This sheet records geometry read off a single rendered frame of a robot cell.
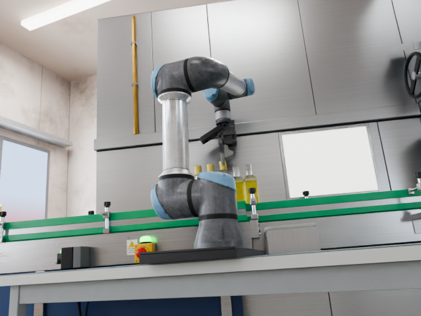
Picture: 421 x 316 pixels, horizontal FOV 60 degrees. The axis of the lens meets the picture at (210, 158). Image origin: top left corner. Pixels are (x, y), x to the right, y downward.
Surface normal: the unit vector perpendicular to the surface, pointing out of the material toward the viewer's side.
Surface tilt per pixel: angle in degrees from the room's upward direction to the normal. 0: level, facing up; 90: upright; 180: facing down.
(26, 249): 90
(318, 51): 90
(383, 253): 90
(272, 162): 90
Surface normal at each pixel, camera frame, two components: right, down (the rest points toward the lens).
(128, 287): -0.37, -0.22
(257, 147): -0.11, -0.25
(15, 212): 0.92, -0.17
